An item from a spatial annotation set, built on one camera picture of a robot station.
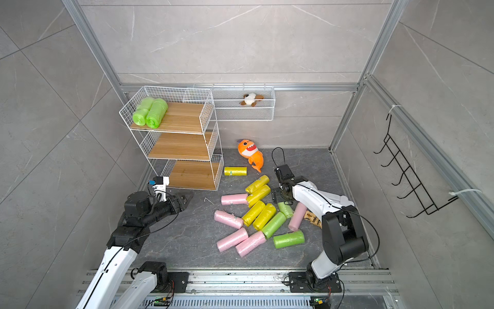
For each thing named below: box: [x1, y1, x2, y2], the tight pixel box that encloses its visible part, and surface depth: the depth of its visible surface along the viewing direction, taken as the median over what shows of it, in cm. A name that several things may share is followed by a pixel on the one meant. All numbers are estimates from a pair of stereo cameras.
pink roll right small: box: [288, 202, 308, 232], surface depth 90 cm
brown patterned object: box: [303, 208, 323, 229], surface depth 91 cm
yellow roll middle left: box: [241, 200, 266, 227], surface depth 92 cm
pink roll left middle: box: [214, 209, 244, 230], surface depth 89 cm
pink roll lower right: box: [235, 231, 267, 258], surface depth 82 cm
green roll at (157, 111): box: [145, 97, 168, 129], surface depth 74 cm
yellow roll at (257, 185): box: [245, 177, 270, 194], surface depth 102 cm
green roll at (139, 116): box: [131, 96, 155, 127], surface depth 73 cm
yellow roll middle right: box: [252, 203, 277, 232], surface depth 90 cm
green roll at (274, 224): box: [261, 211, 287, 239], surface depth 88 cm
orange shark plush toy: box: [236, 139, 265, 174], surface depth 113 cm
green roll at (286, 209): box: [277, 201, 294, 219], surface depth 92 cm
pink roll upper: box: [220, 193, 248, 206], surface depth 95 cm
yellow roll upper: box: [245, 175, 270, 194], surface depth 103 cm
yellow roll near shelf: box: [223, 166, 248, 176], surface depth 106 cm
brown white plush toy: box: [239, 92, 265, 108], surface depth 89 cm
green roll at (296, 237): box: [272, 229, 305, 249], surface depth 83 cm
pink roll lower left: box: [216, 227, 249, 253], surface depth 83 cm
